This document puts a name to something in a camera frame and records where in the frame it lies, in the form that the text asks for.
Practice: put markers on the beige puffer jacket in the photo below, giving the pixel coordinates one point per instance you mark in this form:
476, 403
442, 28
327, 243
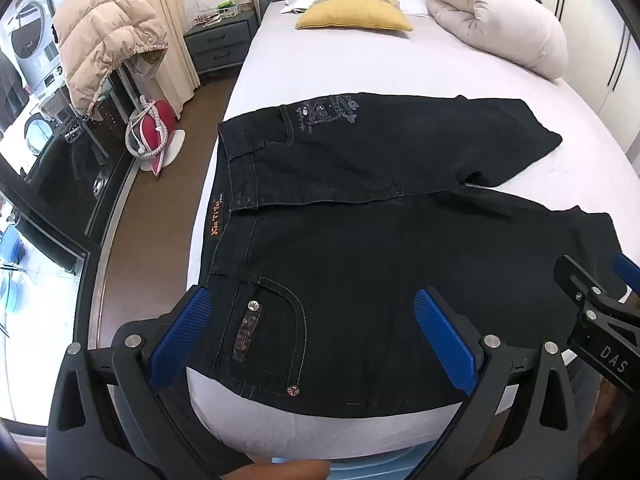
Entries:
105, 40

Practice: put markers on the rolled beige duvet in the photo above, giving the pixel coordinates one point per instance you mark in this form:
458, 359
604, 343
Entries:
495, 15

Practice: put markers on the person's left hand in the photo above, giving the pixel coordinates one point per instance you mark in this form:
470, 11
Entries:
280, 472

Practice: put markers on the cream wardrobe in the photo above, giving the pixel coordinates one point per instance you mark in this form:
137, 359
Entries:
605, 35

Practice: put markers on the yellow pillow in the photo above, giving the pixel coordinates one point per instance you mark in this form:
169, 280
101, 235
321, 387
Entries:
355, 16

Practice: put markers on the glass sliding door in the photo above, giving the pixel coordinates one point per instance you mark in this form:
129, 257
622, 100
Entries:
65, 190

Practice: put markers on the person's grey clothing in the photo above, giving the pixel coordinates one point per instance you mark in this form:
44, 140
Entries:
585, 400

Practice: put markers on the grey washing machine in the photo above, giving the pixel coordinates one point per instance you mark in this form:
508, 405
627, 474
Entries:
35, 45

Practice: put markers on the red and white appliance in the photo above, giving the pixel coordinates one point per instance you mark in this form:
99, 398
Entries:
155, 125

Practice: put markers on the bed with white sheet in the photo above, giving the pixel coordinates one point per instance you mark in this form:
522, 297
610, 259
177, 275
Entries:
400, 65

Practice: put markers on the grey nightstand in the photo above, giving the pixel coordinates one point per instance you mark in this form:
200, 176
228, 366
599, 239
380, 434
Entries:
220, 47

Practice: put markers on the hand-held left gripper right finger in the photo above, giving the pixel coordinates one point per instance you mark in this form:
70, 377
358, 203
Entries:
445, 342

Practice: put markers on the black denim pants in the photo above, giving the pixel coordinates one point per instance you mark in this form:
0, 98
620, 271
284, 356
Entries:
375, 240

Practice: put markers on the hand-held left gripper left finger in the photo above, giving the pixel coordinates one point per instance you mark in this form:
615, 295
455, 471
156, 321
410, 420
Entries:
179, 342

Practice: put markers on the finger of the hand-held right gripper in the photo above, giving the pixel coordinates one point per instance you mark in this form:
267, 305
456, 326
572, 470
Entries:
575, 277
627, 270

